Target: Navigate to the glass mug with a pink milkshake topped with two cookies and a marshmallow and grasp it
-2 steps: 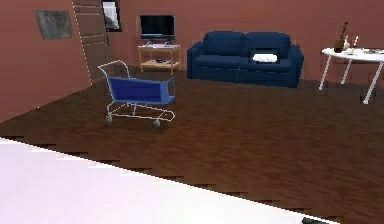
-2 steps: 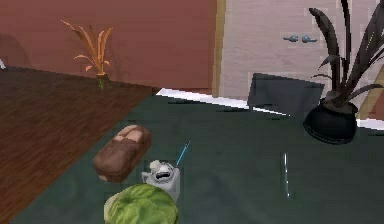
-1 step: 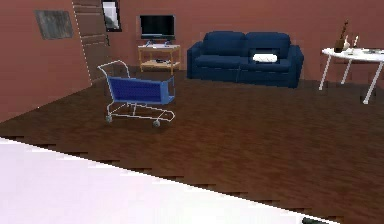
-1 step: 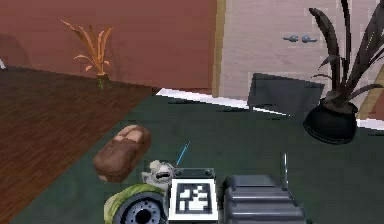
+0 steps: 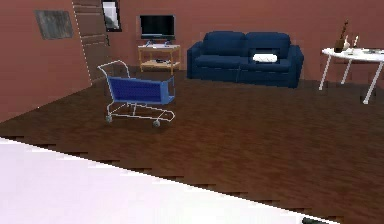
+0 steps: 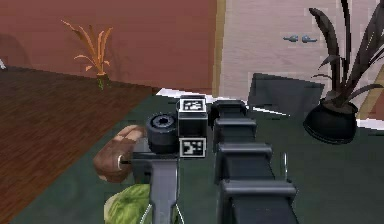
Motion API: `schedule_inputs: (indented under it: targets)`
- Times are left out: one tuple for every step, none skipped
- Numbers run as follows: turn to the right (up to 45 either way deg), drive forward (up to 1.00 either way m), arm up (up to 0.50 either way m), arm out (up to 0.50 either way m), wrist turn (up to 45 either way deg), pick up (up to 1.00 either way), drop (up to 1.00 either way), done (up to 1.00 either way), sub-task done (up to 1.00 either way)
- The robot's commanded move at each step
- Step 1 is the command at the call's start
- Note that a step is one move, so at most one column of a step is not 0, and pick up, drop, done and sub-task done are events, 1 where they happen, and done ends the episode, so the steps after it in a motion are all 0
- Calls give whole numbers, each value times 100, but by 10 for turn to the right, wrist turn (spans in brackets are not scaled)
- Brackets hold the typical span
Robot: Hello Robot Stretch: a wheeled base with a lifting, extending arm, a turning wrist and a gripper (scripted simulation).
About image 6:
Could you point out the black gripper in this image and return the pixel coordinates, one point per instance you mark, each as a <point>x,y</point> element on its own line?
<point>162,133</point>

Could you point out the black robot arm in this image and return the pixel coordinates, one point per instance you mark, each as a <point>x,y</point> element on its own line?
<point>246,166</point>

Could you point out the green lettuce head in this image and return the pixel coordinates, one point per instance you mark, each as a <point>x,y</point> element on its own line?
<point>128,206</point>

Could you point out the brown bread loaf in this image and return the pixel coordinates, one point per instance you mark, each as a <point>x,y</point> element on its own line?
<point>111,156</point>

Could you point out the orange house plant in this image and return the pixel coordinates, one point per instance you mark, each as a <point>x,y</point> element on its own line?
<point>96,50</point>

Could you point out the pale wooden room door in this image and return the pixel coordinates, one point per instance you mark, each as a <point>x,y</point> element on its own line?
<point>266,56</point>

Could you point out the dark plant in black pot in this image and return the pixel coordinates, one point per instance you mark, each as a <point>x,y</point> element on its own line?
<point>333,121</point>

